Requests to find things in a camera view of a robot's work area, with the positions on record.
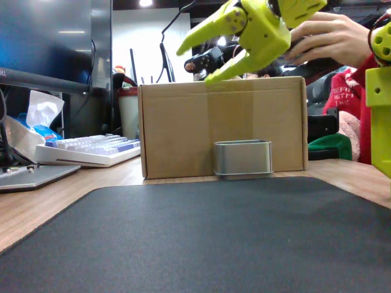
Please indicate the lime green gripper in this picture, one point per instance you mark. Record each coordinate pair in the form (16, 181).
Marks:
(265, 34)

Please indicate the person's hand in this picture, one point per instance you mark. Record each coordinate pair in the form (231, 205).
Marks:
(336, 36)

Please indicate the pink fluffy cloth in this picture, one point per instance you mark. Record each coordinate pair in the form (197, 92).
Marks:
(349, 131)

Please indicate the silver metal tin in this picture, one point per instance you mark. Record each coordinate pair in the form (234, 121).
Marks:
(242, 158)

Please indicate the black desk mat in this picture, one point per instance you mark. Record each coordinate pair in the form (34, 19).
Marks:
(201, 241)

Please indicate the blue tissue pack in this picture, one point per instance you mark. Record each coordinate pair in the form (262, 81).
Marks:
(42, 122)

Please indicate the black-haired person head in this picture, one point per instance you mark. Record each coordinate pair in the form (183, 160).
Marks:
(270, 70)

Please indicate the black leader arm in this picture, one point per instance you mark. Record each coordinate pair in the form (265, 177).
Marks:
(207, 59)

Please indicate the silver flat stand base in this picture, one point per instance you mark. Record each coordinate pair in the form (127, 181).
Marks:
(33, 177)

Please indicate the brown cardboard box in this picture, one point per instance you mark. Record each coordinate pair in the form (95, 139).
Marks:
(180, 128)

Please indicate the white and blue keyboard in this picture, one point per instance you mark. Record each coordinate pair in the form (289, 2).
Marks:
(91, 149)

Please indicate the black computer monitor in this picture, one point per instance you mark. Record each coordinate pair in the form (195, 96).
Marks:
(42, 39)

